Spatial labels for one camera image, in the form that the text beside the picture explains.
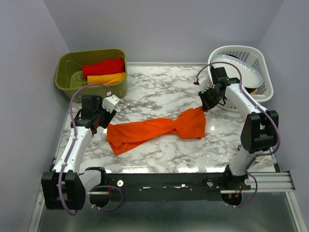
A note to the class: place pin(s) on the grey white mug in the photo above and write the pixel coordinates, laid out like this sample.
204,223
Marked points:
258,159

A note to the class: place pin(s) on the white plastic basket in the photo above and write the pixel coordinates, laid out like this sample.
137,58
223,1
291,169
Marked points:
254,58

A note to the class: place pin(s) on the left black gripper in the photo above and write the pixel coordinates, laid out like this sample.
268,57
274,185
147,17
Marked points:
109,116

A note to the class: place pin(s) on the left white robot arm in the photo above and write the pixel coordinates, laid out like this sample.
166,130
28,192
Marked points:
65,187

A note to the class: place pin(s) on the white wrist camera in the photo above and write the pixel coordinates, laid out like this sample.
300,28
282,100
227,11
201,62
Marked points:
205,83
109,103

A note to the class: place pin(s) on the red rolled t shirt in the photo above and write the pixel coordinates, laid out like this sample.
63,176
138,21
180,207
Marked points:
106,67

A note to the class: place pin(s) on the aluminium rail frame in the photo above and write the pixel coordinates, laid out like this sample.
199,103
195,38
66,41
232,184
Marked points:
274,183

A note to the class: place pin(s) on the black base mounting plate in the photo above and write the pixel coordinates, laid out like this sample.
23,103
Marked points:
110,191

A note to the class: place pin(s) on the brown wooden dish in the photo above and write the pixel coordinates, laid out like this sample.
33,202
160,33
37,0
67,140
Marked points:
251,90

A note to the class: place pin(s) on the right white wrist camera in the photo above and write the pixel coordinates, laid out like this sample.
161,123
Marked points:
205,83

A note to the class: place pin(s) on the white oval plate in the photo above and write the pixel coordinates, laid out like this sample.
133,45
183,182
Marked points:
250,77

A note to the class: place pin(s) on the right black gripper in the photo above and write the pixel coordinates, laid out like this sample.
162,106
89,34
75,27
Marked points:
206,105

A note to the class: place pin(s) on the orange t shirt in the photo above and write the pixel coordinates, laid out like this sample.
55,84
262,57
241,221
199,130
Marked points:
190,124

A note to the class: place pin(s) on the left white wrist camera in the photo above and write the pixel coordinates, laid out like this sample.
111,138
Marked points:
109,103

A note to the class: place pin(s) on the yellow rolled t shirt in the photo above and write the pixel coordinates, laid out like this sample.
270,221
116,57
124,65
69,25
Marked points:
106,79

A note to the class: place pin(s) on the olive green plastic bin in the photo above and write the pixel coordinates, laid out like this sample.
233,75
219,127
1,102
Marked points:
69,76

